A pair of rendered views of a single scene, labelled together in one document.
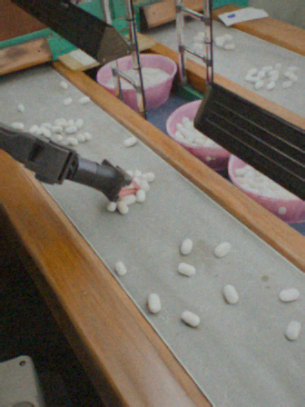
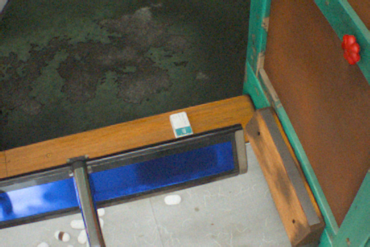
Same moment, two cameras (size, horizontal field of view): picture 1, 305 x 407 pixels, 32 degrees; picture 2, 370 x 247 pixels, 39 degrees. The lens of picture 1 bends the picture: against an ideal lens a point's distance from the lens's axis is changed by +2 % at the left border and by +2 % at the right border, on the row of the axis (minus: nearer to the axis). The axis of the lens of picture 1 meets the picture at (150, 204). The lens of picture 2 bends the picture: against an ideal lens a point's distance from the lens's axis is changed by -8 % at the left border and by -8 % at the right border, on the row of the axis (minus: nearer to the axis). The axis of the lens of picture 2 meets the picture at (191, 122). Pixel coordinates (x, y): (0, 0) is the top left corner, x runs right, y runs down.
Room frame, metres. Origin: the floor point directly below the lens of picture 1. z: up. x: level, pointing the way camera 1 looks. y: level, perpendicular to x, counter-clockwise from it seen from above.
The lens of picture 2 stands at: (1.66, -0.20, 1.75)
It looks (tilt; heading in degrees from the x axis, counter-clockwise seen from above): 52 degrees down; 99
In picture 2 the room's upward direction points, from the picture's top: straight up
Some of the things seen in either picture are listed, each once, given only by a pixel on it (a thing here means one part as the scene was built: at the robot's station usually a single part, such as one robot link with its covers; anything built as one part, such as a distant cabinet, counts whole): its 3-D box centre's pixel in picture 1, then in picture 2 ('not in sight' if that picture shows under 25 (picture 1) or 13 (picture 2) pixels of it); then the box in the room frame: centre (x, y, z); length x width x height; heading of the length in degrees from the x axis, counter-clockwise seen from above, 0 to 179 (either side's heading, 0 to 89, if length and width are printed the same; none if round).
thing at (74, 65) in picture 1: (106, 51); not in sight; (1.84, 0.08, 0.77); 0.33 x 0.15 x 0.01; 116
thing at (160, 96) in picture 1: (138, 84); not in sight; (1.65, -0.02, 0.72); 0.27 x 0.27 x 0.10
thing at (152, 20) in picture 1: (177, 6); not in sight; (2.04, -0.21, 0.83); 0.30 x 0.06 x 0.07; 116
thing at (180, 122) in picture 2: not in sight; (181, 126); (1.52, 0.53, 0.78); 0.06 x 0.04 x 0.02; 116
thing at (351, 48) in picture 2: not in sight; (352, 49); (1.79, 0.35, 1.24); 0.04 x 0.02 x 0.04; 116
